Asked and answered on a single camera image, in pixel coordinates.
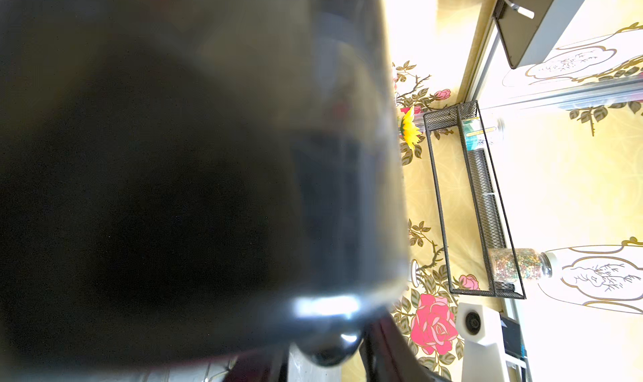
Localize black wire wall basket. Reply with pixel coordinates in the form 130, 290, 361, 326
422, 102, 527, 299

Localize black drawer cabinet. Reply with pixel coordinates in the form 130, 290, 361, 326
1, 0, 409, 369

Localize grey wall shelf tray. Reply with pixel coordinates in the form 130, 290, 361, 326
492, 0, 585, 70

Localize jar of colorful sprinkles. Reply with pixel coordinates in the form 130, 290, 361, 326
488, 248, 553, 283

